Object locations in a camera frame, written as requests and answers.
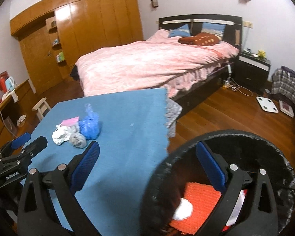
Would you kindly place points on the orange foam fruit net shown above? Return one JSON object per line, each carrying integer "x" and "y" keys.
{"x": 203, "y": 199}

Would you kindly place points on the blue pillow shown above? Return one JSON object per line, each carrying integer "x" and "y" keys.
{"x": 182, "y": 31}
{"x": 213, "y": 28}

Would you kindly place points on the blue pillow left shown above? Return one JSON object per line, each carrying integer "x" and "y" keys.
{"x": 182, "y": 31}

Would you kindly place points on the white bathroom scale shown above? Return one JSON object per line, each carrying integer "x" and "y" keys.
{"x": 267, "y": 104}

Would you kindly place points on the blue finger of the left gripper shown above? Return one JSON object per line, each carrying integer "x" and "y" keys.
{"x": 35, "y": 146}
{"x": 20, "y": 141}

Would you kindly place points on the black bed headboard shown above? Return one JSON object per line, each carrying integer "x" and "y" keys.
{"x": 232, "y": 33}

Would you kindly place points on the pink face mask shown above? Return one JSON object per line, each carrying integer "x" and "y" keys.
{"x": 70, "y": 122}

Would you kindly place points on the wooden wardrobe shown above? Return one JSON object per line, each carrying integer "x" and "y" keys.
{"x": 53, "y": 34}

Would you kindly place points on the left wall lamp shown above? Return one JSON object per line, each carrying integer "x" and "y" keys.
{"x": 154, "y": 4}

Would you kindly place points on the grey knitted sock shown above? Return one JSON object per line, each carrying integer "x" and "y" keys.
{"x": 76, "y": 138}

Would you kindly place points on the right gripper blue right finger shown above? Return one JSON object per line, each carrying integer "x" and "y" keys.
{"x": 215, "y": 171}

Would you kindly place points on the blue table cloth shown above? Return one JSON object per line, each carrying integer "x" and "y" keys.
{"x": 132, "y": 140}

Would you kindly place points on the blue plastic bag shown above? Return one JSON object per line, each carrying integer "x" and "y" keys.
{"x": 90, "y": 125}

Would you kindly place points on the small white wooden stool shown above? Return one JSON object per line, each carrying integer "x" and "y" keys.
{"x": 41, "y": 108}

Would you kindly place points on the wooden desk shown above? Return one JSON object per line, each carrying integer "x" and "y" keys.
{"x": 17, "y": 118}

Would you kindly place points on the white medicine box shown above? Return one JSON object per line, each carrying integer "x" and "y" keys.
{"x": 237, "y": 208}

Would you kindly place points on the black bedside table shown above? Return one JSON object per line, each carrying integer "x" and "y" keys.
{"x": 252, "y": 72}

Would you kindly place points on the pink bed quilt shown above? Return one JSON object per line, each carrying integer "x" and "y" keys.
{"x": 160, "y": 61}

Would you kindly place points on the brown dotted pillow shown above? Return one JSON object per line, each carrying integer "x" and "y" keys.
{"x": 201, "y": 39}

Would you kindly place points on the light blue kettle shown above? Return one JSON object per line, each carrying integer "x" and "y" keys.
{"x": 10, "y": 84}

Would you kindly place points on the yellow plush toy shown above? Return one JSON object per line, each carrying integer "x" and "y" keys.
{"x": 261, "y": 54}

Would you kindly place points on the blue pillow right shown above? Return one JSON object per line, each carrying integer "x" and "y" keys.
{"x": 213, "y": 28}

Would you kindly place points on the white plastic bag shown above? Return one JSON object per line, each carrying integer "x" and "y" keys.
{"x": 61, "y": 134}

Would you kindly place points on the black trash bin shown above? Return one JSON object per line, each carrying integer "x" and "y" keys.
{"x": 252, "y": 163}

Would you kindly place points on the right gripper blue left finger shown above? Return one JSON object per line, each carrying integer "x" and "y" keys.
{"x": 81, "y": 165}

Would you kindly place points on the plaid bag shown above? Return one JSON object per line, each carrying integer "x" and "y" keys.
{"x": 283, "y": 82}

